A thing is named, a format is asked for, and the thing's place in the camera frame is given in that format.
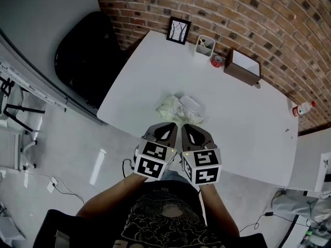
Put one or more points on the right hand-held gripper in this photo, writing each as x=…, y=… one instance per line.
x=204, y=168

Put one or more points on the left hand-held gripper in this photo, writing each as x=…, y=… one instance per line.
x=151, y=165

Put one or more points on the pale wet wipe pack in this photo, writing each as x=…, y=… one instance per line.
x=178, y=108

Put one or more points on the person's right forearm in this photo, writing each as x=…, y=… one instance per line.
x=217, y=208

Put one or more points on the person's left forearm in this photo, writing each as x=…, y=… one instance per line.
x=113, y=198

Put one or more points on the black printed t-shirt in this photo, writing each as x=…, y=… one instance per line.
x=165, y=216

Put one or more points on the white power strip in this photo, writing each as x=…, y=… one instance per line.
x=52, y=185

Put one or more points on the brown wooden tissue box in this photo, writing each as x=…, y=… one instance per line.
x=239, y=72

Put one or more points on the red tape roll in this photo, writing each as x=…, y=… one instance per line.
x=216, y=62

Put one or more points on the grey plastic cover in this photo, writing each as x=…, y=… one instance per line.
x=305, y=203

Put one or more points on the clear plastic water bottle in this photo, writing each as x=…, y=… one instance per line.
x=302, y=109

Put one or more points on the white pen holder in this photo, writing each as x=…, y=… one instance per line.
x=204, y=51

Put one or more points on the black office chair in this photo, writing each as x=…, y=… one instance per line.
x=85, y=58

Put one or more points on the black metal stand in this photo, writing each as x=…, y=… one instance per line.
x=19, y=108

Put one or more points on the black picture frame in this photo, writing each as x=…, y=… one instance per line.
x=178, y=31

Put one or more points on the aluminium profile rail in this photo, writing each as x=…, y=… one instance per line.
x=31, y=88

